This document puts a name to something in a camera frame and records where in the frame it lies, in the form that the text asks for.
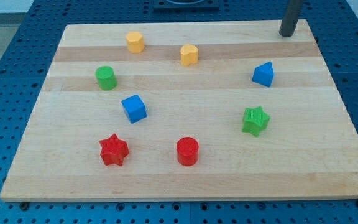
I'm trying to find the blue triangle block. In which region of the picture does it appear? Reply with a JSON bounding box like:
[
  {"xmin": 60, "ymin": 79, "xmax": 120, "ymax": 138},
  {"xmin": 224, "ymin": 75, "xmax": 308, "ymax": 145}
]
[{"xmin": 252, "ymin": 62, "xmax": 275, "ymax": 87}]

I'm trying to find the wooden board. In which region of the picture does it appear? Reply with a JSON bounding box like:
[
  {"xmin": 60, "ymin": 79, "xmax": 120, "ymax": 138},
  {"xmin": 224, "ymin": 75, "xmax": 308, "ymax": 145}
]
[{"xmin": 0, "ymin": 19, "xmax": 358, "ymax": 202}]

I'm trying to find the red cylinder block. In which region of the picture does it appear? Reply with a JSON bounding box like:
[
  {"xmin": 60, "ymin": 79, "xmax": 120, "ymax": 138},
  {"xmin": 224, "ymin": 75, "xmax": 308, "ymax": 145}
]
[{"xmin": 176, "ymin": 136, "xmax": 199, "ymax": 166}]

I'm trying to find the blue cube block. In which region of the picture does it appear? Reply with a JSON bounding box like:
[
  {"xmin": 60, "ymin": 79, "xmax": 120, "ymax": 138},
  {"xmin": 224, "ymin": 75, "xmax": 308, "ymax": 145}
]
[{"xmin": 121, "ymin": 95, "xmax": 147, "ymax": 124}]

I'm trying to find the yellow heart block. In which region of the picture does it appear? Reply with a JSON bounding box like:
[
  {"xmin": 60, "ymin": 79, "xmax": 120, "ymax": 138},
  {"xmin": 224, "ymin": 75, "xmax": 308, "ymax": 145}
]
[{"xmin": 180, "ymin": 44, "xmax": 199, "ymax": 66}]

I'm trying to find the red star block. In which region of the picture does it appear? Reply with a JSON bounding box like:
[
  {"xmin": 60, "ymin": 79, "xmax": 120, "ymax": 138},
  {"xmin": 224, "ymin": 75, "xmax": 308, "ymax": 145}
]
[{"xmin": 99, "ymin": 134, "xmax": 129, "ymax": 166}]

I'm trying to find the green star block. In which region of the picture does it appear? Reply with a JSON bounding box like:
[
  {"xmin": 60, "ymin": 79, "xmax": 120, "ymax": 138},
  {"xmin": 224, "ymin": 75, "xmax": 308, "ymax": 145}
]
[{"xmin": 242, "ymin": 106, "xmax": 270, "ymax": 137}]

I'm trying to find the green cylinder block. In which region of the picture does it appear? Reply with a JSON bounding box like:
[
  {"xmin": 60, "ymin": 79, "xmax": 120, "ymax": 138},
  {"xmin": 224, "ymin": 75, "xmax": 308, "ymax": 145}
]
[{"xmin": 95, "ymin": 66, "xmax": 117, "ymax": 90}]

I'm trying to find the yellow hexagon block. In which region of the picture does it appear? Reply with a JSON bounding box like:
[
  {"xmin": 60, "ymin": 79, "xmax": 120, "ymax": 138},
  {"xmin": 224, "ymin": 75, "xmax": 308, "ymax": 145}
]
[{"xmin": 126, "ymin": 31, "xmax": 145, "ymax": 54}]

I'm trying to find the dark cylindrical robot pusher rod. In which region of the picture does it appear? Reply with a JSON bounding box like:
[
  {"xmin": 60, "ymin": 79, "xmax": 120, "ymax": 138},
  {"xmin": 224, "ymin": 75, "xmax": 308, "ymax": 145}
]
[{"xmin": 279, "ymin": 0, "xmax": 304, "ymax": 37}]

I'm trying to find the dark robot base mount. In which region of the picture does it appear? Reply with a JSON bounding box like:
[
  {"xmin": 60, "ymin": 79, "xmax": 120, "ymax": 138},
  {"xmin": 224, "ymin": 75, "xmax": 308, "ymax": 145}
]
[{"xmin": 151, "ymin": 0, "xmax": 219, "ymax": 11}]

